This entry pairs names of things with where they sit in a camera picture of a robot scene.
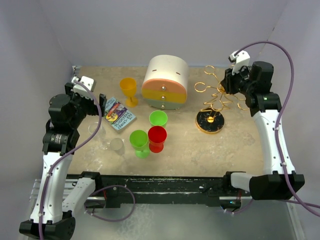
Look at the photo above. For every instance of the white round drawer cabinet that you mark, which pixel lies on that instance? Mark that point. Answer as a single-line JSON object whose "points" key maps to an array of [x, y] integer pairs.
{"points": [[165, 84]]}

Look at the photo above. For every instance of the green goblet near cabinet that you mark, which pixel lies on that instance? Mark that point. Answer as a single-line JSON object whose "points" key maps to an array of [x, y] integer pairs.
{"points": [[158, 118]]}

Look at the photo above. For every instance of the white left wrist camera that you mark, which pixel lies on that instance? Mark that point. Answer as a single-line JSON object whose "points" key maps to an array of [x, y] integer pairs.
{"points": [[88, 82]]}

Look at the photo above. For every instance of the red plastic goblet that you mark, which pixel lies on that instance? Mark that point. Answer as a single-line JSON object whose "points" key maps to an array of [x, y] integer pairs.
{"points": [[157, 136]]}

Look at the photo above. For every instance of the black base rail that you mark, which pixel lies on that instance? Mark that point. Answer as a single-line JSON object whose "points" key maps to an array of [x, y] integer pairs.
{"points": [[188, 190]]}

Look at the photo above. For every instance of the clear ribbed flute glass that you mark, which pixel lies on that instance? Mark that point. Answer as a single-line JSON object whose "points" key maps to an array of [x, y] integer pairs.
{"points": [[117, 144]]}

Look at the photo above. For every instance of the blue treehouse paperback book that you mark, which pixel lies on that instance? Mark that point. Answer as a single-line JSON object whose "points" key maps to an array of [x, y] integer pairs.
{"points": [[117, 115]]}

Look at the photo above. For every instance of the clear round wine glass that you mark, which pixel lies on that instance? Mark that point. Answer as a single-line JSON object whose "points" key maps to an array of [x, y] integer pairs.
{"points": [[100, 138]]}

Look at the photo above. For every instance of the green goblet front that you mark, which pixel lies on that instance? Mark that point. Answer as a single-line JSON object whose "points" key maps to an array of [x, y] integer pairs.
{"points": [[139, 140]]}

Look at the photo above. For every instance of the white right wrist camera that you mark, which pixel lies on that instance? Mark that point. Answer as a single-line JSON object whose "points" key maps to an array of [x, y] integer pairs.
{"points": [[239, 60]]}

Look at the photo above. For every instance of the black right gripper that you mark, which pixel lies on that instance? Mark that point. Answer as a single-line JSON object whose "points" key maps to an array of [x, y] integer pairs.
{"points": [[227, 81]]}

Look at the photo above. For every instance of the yellow plastic goblet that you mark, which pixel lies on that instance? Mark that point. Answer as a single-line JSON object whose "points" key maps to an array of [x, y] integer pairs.
{"points": [[128, 87]]}

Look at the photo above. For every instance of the gold wine glass rack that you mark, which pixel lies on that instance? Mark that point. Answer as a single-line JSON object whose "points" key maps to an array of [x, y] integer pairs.
{"points": [[210, 119]]}

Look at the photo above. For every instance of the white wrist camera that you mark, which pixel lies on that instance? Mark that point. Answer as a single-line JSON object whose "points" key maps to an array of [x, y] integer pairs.
{"points": [[239, 60], [88, 82]]}

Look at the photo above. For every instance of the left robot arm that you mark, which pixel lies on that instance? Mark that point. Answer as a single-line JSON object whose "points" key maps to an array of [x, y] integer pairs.
{"points": [[54, 216]]}

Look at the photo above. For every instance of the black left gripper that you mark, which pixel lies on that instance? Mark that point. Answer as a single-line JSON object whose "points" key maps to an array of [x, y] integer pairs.
{"points": [[93, 107]]}

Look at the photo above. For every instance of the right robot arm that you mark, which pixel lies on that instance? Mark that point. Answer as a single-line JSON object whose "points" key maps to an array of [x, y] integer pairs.
{"points": [[279, 180]]}

